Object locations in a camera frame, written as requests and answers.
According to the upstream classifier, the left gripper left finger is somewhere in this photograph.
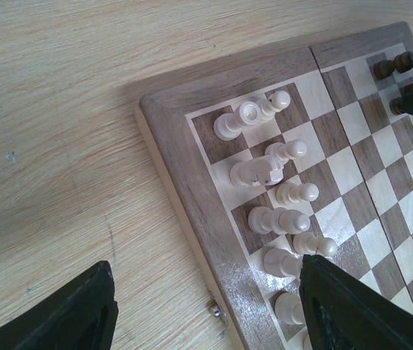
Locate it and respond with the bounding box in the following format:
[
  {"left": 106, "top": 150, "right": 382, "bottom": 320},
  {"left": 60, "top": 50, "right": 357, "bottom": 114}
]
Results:
[{"left": 0, "top": 260, "right": 119, "bottom": 349}]

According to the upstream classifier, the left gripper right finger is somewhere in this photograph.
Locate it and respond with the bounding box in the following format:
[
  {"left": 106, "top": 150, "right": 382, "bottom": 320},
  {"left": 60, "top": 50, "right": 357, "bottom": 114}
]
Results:
[{"left": 299, "top": 254, "right": 413, "bottom": 349}]

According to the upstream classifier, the wooden chess board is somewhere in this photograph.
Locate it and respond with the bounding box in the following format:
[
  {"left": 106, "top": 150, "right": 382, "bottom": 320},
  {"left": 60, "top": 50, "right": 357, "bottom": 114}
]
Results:
[{"left": 135, "top": 22, "right": 413, "bottom": 349}]

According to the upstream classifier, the white king piece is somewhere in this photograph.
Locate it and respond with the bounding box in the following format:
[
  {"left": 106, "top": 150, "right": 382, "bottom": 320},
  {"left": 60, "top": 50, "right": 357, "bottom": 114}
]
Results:
[{"left": 274, "top": 292, "right": 305, "bottom": 324}]

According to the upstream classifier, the white pawn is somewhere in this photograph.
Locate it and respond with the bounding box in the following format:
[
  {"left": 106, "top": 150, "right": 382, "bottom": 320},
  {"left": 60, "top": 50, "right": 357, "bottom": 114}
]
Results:
[
  {"left": 264, "top": 139, "right": 307, "bottom": 165},
  {"left": 292, "top": 232, "right": 338, "bottom": 257},
  {"left": 256, "top": 90, "right": 291, "bottom": 123},
  {"left": 275, "top": 182, "right": 319, "bottom": 206}
]

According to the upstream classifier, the white queen piece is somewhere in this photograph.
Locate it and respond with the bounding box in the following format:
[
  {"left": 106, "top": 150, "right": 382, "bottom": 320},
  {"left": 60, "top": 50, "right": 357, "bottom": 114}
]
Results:
[{"left": 263, "top": 248, "right": 302, "bottom": 280}]

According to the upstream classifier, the white bishop far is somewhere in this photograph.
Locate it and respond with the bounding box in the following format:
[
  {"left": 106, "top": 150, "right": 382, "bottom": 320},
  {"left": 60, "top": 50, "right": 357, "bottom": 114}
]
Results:
[{"left": 248, "top": 206, "right": 310, "bottom": 235}]

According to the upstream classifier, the white knight far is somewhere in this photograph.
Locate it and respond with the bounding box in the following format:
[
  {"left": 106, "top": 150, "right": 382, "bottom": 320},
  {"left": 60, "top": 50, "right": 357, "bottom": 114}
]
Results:
[{"left": 229, "top": 155, "right": 283, "bottom": 187}]

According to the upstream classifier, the white rook far corner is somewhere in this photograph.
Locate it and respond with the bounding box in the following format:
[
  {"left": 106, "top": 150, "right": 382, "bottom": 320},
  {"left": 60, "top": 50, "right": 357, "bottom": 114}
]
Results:
[{"left": 213, "top": 101, "right": 262, "bottom": 141}]

